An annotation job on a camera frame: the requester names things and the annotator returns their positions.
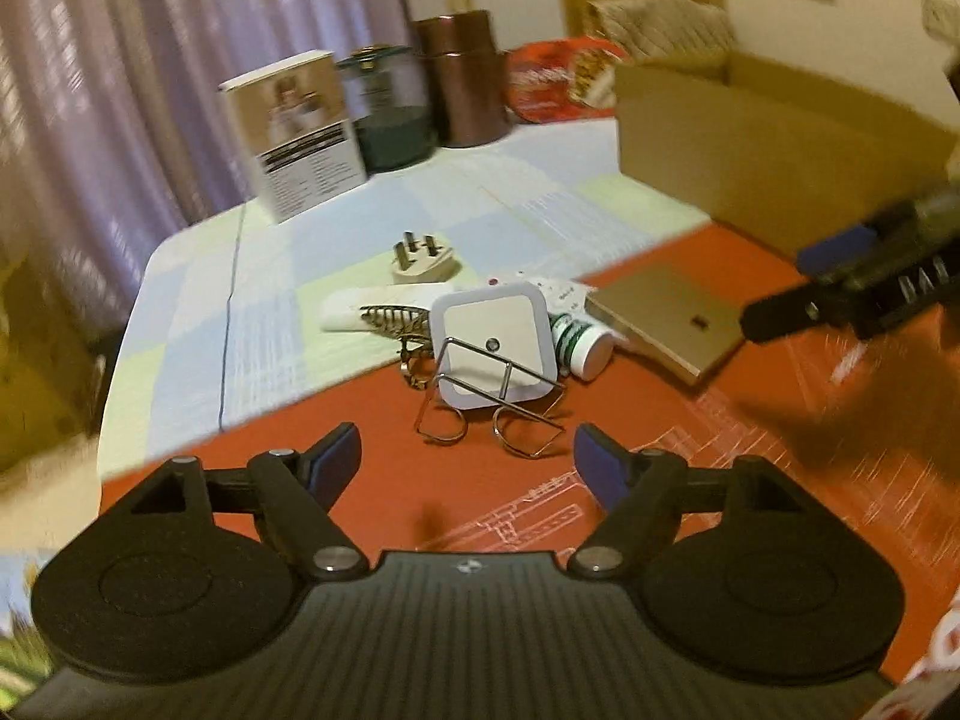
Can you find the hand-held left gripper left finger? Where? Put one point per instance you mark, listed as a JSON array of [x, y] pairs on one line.
[[334, 459]]

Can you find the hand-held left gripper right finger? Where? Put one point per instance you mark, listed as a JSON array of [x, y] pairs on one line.
[[600, 465]]

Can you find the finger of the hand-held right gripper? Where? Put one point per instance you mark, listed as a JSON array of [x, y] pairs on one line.
[[836, 249], [780, 313]]

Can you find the green and white bottle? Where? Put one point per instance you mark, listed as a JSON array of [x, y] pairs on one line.
[[589, 352]]

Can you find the gold box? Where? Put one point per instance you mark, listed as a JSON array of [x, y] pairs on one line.
[[660, 307]]

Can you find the tortoiseshell hair claw clip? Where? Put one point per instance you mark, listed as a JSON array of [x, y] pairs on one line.
[[397, 322]]

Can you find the brown cardboard box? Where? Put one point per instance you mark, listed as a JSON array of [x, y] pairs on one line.
[[712, 142]]

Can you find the white square night light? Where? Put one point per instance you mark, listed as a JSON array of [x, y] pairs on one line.
[[480, 315]]

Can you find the red printed mat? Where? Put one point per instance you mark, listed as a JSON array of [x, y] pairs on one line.
[[225, 442]]

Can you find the white remote control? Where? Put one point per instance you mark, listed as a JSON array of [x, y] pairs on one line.
[[341, 311]]

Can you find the white plug adapter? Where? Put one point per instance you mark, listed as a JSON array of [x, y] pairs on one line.
[[427, 266]]

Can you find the checkered pastel tablecloth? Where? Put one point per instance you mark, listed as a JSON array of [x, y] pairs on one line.
[[300, 240]]

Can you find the beige quilted cushion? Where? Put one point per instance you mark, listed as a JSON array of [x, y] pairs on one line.
[[660, 26]]

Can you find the white product box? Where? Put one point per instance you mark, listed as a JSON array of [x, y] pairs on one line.
[[300, 135]]

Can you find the green glass jar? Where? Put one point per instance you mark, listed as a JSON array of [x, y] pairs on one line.
[[394, 135]]

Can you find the red snack bag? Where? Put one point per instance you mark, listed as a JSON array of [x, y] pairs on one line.
[[540, 82]]

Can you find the red and white printed bag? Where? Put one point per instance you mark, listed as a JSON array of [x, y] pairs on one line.
[[941, 645]]

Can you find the brown metal canister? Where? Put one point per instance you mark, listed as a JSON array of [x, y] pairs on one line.
[[465, 90]]

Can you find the purple curtain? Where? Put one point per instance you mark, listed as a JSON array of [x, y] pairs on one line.
[[150, 52]]

